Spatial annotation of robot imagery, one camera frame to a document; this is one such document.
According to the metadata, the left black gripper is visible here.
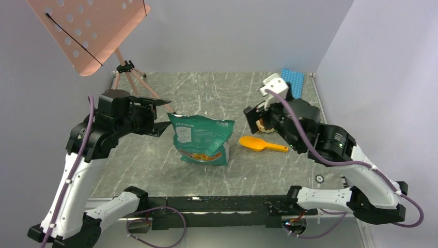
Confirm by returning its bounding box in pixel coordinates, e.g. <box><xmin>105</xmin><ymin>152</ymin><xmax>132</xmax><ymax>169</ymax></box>
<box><xmin>115</xmin><ymin>95</ymin><xmax>172</xmax><ymax>138</ymax></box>

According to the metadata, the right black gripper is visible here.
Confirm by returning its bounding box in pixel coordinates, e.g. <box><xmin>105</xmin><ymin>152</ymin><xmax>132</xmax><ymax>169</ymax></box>
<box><xmin>244</xmin><ymin>93</ymin><xmax>303</xmax><ymax>151</ymax></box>

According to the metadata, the orange plastic scoop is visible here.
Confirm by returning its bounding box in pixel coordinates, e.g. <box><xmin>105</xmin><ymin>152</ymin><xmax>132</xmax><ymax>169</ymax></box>
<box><xmin>239</xmin><ymin>136</ymin><xmax>289</xmax><ymax>152</ymax></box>

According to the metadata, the green dog food bag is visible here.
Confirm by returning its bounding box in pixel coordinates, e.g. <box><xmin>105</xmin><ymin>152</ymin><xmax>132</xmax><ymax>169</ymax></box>
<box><xmin>168</xmin><ymin>113</ymin><xmax>235</xmax><ymax>166</ymax></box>

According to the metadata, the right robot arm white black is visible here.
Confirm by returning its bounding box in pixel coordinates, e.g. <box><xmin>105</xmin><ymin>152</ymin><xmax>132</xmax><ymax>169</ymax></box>
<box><xmin>243</xmin><ymin>99</ymin><xmax>408</xmax><ymax>226</ymax></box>

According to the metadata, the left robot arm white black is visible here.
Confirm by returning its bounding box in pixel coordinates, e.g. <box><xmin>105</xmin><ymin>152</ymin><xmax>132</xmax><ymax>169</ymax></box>
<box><xmin>27</xmin><ymin>89</ymin><xmax>169</xmax><ymax>247</ymax></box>

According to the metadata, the cream pet bowl left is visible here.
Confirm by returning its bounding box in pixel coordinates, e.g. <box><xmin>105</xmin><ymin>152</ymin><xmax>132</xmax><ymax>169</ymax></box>
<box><xmin>256</xmin><ymin>119</ymin><xmax>275</xmax><ymax>133</ymax></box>

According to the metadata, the blue perforated tray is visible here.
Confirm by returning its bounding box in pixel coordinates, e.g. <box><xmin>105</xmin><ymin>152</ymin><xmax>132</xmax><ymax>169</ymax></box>
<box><xmin>280</xmin><ymin>69</ymin><xmax>304</xmax><ymax>99</ymax></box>

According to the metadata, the pink perforated music stand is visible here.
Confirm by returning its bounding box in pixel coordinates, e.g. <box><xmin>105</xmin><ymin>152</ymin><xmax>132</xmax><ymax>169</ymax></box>
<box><xmin>27</xmin><ymin>0</ymin><xmax>159</xmax><ymax>99</ymax></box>

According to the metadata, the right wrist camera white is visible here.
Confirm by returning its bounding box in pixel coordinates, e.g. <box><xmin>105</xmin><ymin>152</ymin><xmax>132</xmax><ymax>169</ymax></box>
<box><xmin>257</xmin><ymin>73</ymin><xmax>289</xmax><ymax>110</ymax></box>

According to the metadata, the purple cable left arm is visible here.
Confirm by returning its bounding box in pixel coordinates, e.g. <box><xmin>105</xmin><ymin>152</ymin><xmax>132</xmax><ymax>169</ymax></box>
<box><xmin>39</xmin><ymin>94</ymin><xmax>96</xmax><ymax>248</ymax></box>

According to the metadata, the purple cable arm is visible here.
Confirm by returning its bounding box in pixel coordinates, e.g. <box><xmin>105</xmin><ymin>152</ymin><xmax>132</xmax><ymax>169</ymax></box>
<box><xmin>39</xmin><ymin>94</ymin><xmax>96</xmax><ymax>248</ymax></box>
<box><xmin>264</xmin><ymin>88</ymin><xmax>425</xmax><ymax>229</ymax></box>

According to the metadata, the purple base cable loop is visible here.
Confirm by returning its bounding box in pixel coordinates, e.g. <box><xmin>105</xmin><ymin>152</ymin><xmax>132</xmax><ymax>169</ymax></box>
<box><xmin>126</xmin><ymin>206</ymin><xmax>187</xmax><ymax>248</ymax></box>

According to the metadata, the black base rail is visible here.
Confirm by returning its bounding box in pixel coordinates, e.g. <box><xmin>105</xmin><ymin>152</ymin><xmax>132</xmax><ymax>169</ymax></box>
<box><xmin>127</xmin><ymin>195</ymin><xmax>318</xmax><ymax>230</ymax></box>

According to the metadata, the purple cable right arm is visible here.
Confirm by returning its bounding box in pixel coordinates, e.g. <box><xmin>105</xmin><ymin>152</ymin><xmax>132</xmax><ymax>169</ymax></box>
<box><xmin>264</xmin><ymin>88</ymin><xmax>425</xmax><ymax>229</ymax></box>

